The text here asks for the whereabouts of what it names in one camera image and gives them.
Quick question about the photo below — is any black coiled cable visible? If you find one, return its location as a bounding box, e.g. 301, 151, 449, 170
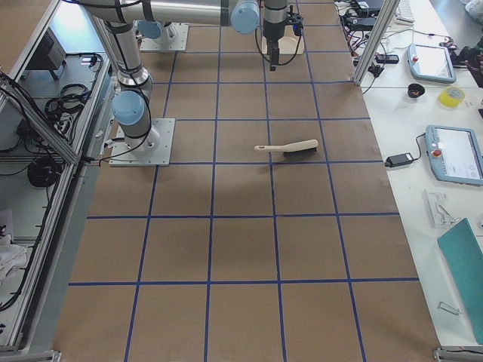
26, 155, 58, 189

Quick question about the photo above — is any black power adapter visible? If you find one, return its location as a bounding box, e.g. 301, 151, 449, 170
384, 152, 415, 168

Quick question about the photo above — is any grey control box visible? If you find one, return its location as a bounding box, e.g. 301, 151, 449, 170
26, 27, 66, 81

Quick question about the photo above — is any beige plastic dustpan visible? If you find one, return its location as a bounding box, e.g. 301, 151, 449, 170
278, 26, 304, 57

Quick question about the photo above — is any near teach pendant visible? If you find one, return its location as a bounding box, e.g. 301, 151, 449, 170
425, 125, 482, 186

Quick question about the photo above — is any yellow tape roll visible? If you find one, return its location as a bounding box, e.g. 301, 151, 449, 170
438, 86, 466, 108

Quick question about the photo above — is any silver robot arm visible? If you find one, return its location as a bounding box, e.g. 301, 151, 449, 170
137, 20, 177, 46
74, 1, 303, 87

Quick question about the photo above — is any metal hex key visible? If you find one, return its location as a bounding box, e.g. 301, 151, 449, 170
437, 301, 462, 316

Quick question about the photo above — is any clear plastic package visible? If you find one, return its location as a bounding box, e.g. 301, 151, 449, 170
423, 189, 462, 229

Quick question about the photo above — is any aluminium frame post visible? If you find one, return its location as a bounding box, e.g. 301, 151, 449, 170
353, 0, 399, 86

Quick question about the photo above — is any teach pendant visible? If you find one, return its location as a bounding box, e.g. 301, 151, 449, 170
425, 125, 482, 186
407, 44, 456, 84

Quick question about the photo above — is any teal folder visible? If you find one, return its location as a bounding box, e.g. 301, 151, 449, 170
438, 219, 482, 345

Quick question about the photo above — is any white crumpled cloth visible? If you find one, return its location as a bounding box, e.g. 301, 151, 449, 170
0, 209, 28, 287

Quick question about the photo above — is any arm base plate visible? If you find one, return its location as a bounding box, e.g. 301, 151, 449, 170
140, 23, 189, 53
109, 118, 175, 167

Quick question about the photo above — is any far teach pendant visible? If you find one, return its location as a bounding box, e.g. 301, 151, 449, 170
407, 44, 456, 84

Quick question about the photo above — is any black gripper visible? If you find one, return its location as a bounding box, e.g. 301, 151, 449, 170
263, 0, 303, 71

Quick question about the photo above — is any beige hand brush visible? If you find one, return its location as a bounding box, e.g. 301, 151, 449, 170
254, 140, 318, 157

